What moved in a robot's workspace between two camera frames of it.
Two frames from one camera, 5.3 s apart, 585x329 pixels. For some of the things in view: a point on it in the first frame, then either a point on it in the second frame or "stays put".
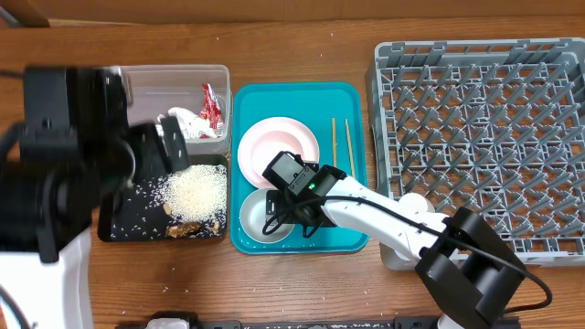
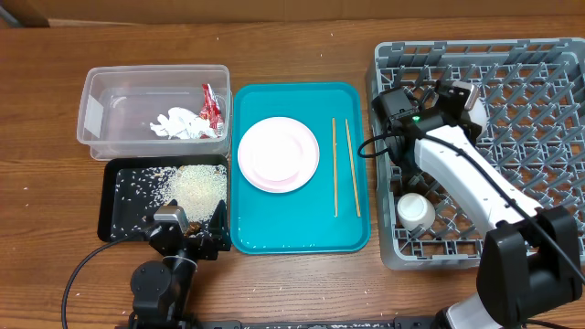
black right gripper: x=278 y=206 -> x=451 y=104
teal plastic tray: x=335 y=114 stays put
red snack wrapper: x=212 y=111 -> x=199 y=129
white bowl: x=253 y=217 -> x=478 y=115
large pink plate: x=265 y=139 stays put
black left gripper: x=155 y=161 -> x=219 y=237
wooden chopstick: x=351 y=150 stays put
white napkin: x=192 y=126 stays put
